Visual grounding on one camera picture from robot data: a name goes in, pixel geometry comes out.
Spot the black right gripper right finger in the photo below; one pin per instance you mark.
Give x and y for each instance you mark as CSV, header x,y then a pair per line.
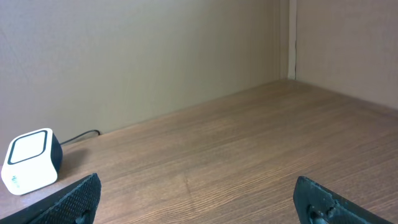
x,y
316,204

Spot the white barcode scanner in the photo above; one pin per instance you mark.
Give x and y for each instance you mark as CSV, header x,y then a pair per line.
x,y
32,162

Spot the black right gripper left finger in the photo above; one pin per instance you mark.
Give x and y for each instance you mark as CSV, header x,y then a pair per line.
x,y
74,204

